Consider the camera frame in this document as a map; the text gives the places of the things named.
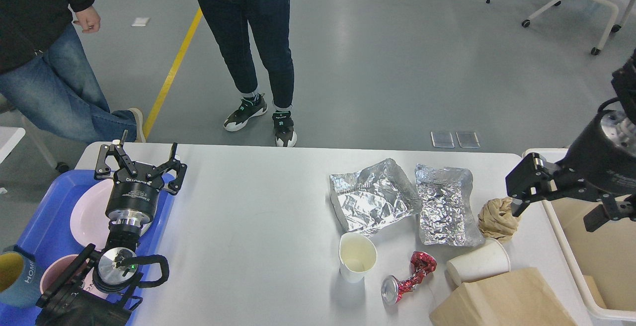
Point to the dark teal mug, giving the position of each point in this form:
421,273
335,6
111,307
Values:
20,277

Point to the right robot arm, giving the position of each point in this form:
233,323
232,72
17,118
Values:
623,82

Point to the lying white paper cup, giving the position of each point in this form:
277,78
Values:
486,261

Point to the pink mug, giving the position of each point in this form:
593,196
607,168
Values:
55,270

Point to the floor plate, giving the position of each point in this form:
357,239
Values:
468,139
442,139

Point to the pink plate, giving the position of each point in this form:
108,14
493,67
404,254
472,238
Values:
88,222

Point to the left floor plate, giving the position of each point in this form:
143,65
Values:
442,139

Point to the upright white paper cup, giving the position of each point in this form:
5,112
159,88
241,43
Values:
358,256

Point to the crushed red can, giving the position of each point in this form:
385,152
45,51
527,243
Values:
421,264

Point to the right floor plate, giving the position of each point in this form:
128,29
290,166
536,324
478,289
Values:
468,139

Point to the large crumpled foil sheet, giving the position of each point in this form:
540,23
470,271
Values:
375,197

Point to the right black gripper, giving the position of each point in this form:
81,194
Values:
598,166

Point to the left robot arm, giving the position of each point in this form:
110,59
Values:
97,288

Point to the narrow crumpled foil sheet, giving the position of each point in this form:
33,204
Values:
446,217

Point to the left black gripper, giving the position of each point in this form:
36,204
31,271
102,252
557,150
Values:
134,197

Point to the crumpled brown paper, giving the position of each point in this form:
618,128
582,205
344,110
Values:
496,221

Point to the person in blue jeans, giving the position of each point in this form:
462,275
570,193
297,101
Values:
46,75

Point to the beige plastic bin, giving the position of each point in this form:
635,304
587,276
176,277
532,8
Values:
592,274

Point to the person in dark jeans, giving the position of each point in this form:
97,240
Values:
234,23

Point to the white side table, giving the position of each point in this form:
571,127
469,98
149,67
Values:
9,138

